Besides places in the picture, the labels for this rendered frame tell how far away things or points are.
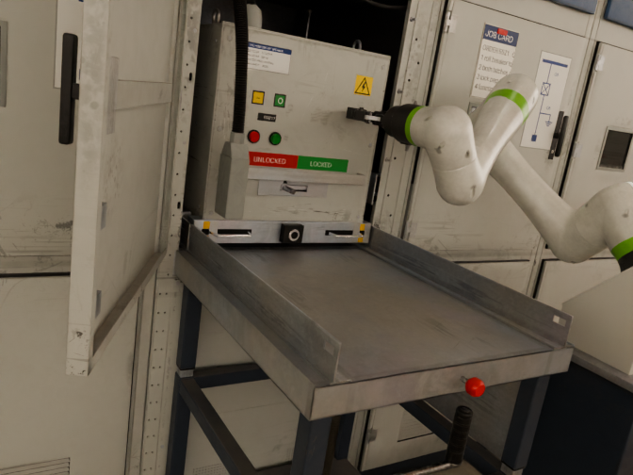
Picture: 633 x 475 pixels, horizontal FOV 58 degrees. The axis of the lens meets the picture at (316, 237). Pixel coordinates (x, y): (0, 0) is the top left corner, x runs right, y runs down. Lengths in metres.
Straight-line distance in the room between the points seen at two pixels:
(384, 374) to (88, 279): 0.47
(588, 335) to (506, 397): 0.29
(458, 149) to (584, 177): 1.13
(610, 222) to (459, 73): 0.59
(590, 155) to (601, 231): 0.70
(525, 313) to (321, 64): 0.78
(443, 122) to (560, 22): 0.96
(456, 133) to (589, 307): 0.58
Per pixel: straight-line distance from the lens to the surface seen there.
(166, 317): 1.50
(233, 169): 1.34
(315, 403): 0.89
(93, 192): 0.79
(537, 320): 1.30
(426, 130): 1.26
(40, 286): 1.39
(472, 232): 1.96
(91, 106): 0.78
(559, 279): 2.40
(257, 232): 1.51
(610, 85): 2.35
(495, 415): 1.44
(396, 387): 0.98
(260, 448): 1.83
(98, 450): 1.62
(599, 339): 1.56
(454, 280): 1.45
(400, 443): 2.15
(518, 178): 1.74
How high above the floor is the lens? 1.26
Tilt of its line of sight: 14 degrees down
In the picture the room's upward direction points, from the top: 9 degrees clockwise
